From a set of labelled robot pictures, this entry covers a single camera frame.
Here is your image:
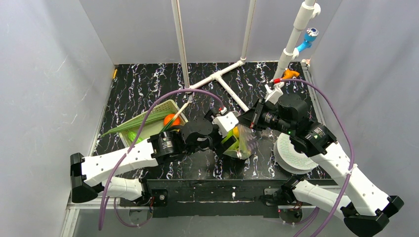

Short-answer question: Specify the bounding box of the green onion with white root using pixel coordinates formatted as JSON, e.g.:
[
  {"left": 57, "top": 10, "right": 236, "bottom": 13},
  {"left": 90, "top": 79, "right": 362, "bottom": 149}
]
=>
[{"left": 160, "top": 95, "right": 193, "bottom": 132}]

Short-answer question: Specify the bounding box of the cream woven basket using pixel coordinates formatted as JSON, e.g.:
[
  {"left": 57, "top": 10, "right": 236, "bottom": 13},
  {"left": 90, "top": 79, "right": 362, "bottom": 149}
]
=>
[{"left": 116, "top": 99, "right": 179, "bottom": 147}]

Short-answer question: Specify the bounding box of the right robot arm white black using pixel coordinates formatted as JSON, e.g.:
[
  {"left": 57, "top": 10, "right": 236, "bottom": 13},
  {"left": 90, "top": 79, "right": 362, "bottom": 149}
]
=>
[{"left": 238, "top": 94, "right": 404, "bottom": 237}]

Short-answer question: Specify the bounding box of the orange clamp fitting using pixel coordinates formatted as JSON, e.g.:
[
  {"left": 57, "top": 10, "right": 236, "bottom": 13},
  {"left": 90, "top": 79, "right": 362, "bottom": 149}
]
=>
[{"left": 282, "top": 69, "right": 300, "bottom": 79}]

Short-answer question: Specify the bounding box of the yellow lemon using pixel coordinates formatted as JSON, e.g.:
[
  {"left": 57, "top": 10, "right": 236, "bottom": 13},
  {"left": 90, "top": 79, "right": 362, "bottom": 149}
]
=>
[{"left": 232, "top": 126, "right": 240, "bottom": 138}]

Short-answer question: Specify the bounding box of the blue clamp fitting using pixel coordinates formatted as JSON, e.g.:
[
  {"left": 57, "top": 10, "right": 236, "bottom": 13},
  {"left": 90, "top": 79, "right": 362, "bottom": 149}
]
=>
[{"left": 297, "top": 27, "right": 319, "bottom": 52}]

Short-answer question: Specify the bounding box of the purple cable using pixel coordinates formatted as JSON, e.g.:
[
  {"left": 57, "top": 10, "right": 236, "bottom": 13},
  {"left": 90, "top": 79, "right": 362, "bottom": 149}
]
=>
[
  {"left": 98, "top": 89, "right": 225, "bottom": 232},
  {"left": 278, "top": 78, "right": 355, "bottom": 237}
]

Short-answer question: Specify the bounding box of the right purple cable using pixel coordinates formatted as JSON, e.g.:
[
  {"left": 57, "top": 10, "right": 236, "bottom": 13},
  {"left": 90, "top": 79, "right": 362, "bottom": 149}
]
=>
[{"left": 278, "top": 78, "right": 355, "bottom": 237}]

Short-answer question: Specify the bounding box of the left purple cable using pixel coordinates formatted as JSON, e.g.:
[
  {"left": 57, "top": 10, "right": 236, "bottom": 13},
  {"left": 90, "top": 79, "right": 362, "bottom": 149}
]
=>
[{"left": 98, "top": 89, "right": 225, "bottom": 232}]

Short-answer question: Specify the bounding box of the white jointed pipe stand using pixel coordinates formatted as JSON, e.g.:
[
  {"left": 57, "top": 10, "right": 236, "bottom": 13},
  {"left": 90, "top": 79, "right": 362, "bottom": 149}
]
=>
[{"left": 274, "top": 0, "right": 321, "bottom": 79}]

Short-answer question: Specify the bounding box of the green bitter gourd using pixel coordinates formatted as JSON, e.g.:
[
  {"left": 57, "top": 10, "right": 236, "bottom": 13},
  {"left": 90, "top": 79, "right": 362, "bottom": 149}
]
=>
[{"left": 127, "top": 131, "right": 143, "bottom": 144}]

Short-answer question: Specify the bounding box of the green apple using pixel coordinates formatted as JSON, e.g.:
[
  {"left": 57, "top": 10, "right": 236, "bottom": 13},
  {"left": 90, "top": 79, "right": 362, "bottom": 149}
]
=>
[{"left": 223, "top": 136, "right": 242, "bottom": 158}]

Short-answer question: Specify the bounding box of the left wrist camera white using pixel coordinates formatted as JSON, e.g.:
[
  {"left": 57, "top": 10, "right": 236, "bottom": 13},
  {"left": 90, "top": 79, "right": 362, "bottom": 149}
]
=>
[{"left": 212, "top": 107, "right": 239, "bottom": 138}]

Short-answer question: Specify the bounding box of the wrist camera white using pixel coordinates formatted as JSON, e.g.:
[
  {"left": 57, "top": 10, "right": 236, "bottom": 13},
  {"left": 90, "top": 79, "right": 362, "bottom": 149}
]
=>
[
  {"left": 212, "top": 107, "right": 239, "bottom": 138},
  {"left": 264, "top": 78, "right": 284, "bottom": 105}
]

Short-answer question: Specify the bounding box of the white pvc pipe frame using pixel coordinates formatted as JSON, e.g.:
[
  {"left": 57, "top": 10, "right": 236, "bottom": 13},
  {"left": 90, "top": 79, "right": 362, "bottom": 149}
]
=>
[{"left": 171, "top": 0, "right": 256, "bottom": 111}]

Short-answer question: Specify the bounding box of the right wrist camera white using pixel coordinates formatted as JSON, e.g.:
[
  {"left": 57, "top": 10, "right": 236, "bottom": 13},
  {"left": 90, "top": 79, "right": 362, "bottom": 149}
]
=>
[{"left": 264, "top": 78, "right": 284, "bottom": 105}]

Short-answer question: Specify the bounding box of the clear zip top bag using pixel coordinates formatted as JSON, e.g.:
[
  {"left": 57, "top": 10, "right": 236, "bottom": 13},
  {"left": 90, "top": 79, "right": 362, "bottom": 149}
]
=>
[{"left": 221, "top": 124, "right": 258, "bottom": 159}]

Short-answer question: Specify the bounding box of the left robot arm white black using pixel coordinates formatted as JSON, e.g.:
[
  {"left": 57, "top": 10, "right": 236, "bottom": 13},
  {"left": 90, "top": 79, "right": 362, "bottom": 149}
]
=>
[{"left": 70, "top": 110, "right": 239, "bottom": 203}]

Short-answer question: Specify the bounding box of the orange fruit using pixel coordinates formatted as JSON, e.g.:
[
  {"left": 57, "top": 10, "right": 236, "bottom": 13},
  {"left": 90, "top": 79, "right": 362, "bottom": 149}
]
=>
[{"left": 164, "top": 114, "right": 181, "bottom": 126}]

